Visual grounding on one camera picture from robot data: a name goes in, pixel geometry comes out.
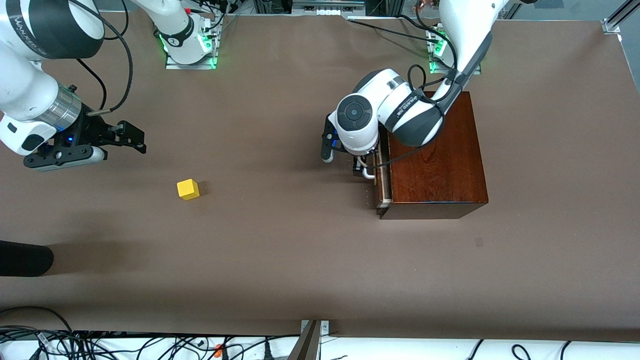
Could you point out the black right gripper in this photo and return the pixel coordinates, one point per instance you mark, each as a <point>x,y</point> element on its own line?
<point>93,132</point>

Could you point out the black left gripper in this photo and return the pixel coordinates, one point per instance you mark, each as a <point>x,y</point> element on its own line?
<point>358,165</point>

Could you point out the yellow block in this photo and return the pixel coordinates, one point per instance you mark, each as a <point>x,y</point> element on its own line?
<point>188,189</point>

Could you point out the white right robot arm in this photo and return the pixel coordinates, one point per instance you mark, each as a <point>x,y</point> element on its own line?
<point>20,80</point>

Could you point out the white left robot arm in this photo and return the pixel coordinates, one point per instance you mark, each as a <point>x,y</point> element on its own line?
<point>387,85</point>

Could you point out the dark wooden drawer cabinet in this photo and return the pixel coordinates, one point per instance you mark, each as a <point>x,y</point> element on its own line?
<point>440,165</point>

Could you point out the black cylinder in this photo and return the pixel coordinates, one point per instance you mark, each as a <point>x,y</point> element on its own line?
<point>25,258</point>

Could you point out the white power strip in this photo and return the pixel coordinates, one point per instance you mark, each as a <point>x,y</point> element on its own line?
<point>327,7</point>

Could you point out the dark aluminium beam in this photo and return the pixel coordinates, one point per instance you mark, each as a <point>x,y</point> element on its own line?
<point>306,347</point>

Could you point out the orange connector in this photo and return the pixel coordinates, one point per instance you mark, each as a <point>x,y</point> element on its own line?
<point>218,350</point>

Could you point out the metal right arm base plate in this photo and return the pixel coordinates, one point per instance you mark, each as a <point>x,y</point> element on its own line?
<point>172,66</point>

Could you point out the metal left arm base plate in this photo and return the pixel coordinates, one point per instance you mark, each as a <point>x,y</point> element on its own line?
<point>434,68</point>

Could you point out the metal corner bracket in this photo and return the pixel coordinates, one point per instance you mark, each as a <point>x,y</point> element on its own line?
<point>325,327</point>

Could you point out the aluminium frame corner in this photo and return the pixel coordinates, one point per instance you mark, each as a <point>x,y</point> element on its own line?
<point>612,26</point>

